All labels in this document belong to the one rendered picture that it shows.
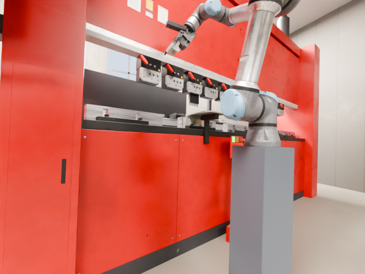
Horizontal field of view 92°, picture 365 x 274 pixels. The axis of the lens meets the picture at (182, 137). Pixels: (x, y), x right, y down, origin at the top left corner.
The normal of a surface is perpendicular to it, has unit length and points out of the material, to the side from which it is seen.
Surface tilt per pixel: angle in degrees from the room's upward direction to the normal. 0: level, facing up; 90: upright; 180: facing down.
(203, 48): 90
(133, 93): 90
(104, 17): 90
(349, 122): 90
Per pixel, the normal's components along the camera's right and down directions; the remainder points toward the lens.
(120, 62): 0.43, 0.00
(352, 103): -0.90, -0.04
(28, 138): 0.62, 0.00
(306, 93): -0.79, -0.04
